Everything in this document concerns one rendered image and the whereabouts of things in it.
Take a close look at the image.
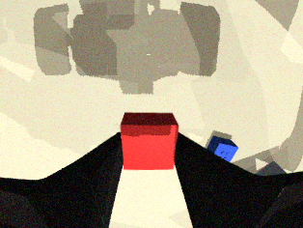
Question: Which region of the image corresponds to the blue block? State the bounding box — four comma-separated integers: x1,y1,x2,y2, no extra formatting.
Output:
206,136,238,163

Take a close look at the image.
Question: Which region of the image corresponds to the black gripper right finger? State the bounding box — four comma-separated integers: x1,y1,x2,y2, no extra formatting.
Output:
175,133,303,228

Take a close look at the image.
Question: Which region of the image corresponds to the red block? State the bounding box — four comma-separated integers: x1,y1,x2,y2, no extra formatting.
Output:
121,113,179,171

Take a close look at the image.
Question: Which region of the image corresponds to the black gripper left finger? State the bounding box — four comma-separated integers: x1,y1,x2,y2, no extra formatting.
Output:
0,132,124,228

